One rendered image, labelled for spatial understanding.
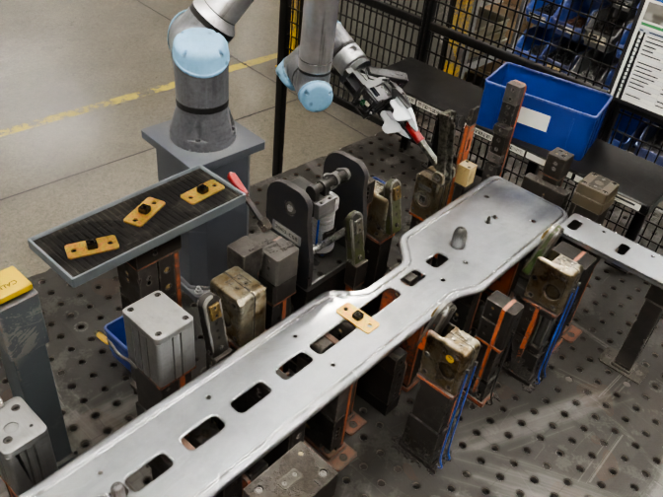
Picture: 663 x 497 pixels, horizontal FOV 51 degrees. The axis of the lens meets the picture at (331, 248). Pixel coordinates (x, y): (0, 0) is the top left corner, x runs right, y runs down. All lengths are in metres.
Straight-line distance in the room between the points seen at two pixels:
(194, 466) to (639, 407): 1.08
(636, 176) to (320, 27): 0.91
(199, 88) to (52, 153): 2.29
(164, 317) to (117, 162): 2.51
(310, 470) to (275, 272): 0.42
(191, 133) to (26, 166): 2.18
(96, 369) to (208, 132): 0.58
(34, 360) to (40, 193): 2.23
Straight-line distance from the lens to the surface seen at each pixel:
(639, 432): 1.75
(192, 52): 1.51
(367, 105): 1.67
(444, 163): 1.63
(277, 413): 1.17
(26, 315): 1.21
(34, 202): 3.42
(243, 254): 1.30
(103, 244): 1.23
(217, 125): 1.57
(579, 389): 1.77
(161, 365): 1.17
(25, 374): 1.30
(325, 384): 1.21
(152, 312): 1.17
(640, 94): 2.00
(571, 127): 1.90
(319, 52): 1.57
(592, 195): 1.78
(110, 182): 3.48
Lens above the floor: 1.93
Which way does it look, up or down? 39 degrees down
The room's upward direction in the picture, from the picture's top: 7 degrees clockwise
